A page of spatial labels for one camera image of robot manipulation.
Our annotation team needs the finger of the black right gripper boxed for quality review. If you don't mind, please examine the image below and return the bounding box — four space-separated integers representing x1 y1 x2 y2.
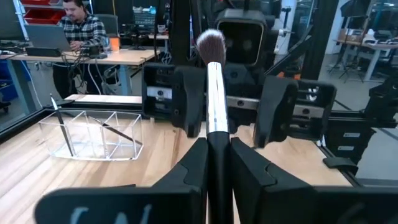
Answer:
172 65 206 138
253 76 299 149

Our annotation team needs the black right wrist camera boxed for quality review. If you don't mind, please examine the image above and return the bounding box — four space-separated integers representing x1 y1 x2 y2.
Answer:
214 8 269 67

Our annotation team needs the light wooden table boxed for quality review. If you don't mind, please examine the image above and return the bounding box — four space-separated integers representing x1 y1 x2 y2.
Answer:
334 28 398 82

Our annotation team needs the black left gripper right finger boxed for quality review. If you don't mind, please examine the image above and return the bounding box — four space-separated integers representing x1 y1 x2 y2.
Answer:
229 138 398 224

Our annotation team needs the orange cup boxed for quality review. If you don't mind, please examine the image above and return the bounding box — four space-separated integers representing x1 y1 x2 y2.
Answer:
108 37 121 52

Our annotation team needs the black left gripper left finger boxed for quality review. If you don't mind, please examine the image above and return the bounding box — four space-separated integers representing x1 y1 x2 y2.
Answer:
34 138 209 224

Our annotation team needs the black docking box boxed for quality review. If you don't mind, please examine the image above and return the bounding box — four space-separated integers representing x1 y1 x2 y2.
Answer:
25 46 62 58

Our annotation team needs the blue bin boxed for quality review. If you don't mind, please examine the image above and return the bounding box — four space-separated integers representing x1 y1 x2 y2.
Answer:
0 58 19 103

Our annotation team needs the thin black makeup brush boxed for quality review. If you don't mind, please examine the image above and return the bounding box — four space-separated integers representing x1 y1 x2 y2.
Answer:
89 116 144 146
49 93 76 157

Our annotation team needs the grey laptop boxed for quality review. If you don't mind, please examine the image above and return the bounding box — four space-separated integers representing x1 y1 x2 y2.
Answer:
24 24 73 52

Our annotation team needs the clear acrylic organizer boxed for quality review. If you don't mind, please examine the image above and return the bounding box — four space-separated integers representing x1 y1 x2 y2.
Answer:
37 109 145 162

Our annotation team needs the grey office chair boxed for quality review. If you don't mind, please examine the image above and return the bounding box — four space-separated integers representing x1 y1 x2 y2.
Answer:
94 13 119 40

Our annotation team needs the person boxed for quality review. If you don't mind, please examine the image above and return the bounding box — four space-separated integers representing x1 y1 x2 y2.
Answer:
52 0 108 99

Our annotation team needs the black table clamp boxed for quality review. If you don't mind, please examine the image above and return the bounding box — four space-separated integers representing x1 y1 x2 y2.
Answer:
322 156 359 177

